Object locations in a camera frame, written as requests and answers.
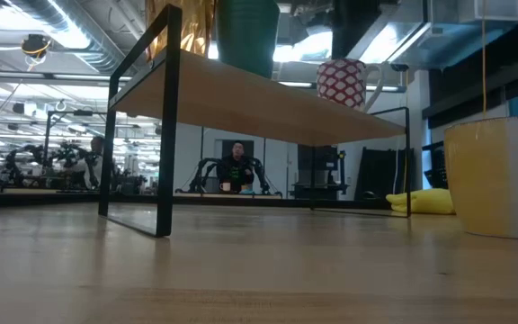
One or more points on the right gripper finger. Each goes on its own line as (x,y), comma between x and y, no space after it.
(344,27)
(367,27)

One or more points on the white mug red lattice pattern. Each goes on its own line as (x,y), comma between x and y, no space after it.
(342,83)

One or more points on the dark green cup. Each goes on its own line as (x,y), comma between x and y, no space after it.
(247,40)

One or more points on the amber ribbed glass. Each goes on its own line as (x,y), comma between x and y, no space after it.
(191,27)

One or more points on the orange mug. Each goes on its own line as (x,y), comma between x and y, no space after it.
(488,180)

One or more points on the other station robot arm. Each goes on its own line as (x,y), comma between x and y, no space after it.
(38,157)
(202,173)
(263,175)

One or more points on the black leaning panels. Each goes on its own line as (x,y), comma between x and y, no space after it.
(376,171)

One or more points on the black equipment cart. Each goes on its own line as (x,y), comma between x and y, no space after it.
(317,171)

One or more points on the person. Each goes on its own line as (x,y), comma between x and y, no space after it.
(236,168)
(93,164)

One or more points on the yellow cloth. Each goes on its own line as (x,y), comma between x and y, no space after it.
(425,202)

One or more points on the small white cup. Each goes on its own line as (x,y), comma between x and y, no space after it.
(225,186)

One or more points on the black yellow ceiling device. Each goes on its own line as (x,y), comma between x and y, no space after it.
(35,45)

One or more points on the silver rectangular air duct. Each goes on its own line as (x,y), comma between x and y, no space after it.
(403,40)

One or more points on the wooden shelf black metal frame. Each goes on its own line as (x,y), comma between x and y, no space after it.
(241,103)

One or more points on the silver round ventilation duct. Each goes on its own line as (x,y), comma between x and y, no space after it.
(83,40)

